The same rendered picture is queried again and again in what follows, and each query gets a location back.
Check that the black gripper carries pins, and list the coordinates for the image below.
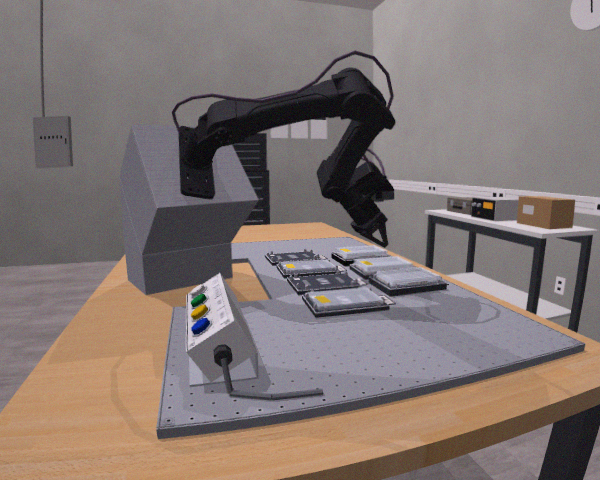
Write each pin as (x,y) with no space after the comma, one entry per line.
(363,224)

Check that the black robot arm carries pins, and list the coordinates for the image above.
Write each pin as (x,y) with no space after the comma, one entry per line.
(356,101)

